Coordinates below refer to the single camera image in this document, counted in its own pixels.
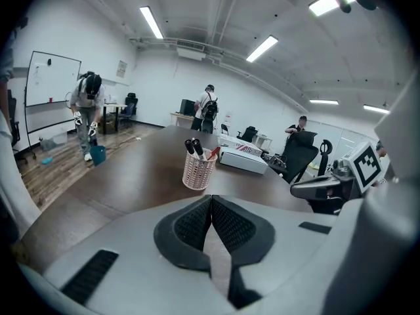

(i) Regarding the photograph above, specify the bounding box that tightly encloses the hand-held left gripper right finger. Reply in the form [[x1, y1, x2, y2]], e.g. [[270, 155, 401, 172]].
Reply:
[[211, 194, 341, 310]]

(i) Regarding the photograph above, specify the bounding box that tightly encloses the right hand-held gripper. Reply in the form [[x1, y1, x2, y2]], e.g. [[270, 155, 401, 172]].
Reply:
[[289, 140, 384, 201]]

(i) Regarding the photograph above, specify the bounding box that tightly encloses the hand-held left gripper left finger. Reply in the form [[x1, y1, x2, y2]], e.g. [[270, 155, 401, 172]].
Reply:
[[42, 194, 228, 315]]

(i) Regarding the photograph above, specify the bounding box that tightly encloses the pink mesh pen cup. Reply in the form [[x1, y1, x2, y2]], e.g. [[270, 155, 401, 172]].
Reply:
[[182, 148, 219, 191]]

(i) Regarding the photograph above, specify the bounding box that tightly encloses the white pen with black cap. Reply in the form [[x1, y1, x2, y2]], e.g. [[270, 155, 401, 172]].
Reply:
[[192, 138, 208, 161]]

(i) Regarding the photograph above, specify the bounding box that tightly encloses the black office chair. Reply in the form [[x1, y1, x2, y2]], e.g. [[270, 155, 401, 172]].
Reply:
[[317, 139, 334, 177], [281, 131, 320, 184]]

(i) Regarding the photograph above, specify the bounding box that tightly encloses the teal waste bin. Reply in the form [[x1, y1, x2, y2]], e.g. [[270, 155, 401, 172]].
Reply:
[[89, 145, 107, 167]]

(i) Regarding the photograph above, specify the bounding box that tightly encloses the black capped marker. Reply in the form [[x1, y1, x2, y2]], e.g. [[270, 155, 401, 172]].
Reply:
[[184, 138, 198, 159]]

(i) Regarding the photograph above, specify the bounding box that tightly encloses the clear plastic bin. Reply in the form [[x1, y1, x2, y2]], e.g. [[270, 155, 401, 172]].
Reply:
[[39, 133, 68, 152]]

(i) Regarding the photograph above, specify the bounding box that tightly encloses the black monitor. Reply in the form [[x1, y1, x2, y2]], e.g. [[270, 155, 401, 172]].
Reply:
[[180, 99, 197, 116]]

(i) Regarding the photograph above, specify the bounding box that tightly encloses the whiteboard on stand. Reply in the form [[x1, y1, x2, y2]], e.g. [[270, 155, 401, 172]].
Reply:
[[24, 50, 83, 159]]

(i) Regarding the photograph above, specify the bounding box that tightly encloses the ceiling air conditioner unit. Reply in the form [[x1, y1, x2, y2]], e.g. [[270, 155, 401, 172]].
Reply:
[[176, 46, 207, 60]]

